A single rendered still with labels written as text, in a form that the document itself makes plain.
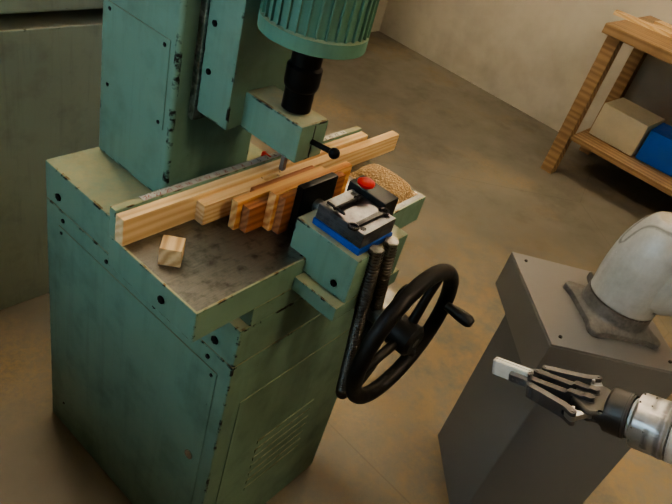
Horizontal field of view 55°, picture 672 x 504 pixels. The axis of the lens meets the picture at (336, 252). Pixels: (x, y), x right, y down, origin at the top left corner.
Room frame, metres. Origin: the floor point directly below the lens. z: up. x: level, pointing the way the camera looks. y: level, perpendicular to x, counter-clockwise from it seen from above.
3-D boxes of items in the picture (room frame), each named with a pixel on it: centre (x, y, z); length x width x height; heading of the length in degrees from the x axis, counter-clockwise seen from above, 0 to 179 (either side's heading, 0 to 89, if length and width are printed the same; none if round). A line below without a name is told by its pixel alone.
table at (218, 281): (0.93, 0.06, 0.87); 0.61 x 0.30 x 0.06; 150
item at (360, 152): (1.08, 0.09, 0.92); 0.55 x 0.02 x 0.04; 150
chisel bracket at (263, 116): (1.02, 0.15, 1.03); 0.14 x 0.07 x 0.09; 60
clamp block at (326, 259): (0.89, -0.02, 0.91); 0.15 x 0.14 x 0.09; 150
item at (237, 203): (0.95, 0.12, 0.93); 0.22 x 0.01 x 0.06; 150
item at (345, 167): (0.97, 0.08, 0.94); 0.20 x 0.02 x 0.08; 150
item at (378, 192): (0.89, -0.02, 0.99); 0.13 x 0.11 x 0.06; 150
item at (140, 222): (1.00, 0.17, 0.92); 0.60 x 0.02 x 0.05; 150
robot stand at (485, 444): (1.23, -0.65, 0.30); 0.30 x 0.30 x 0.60; 11
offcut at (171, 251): (0.74, 0.24, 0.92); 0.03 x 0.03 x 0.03; 12
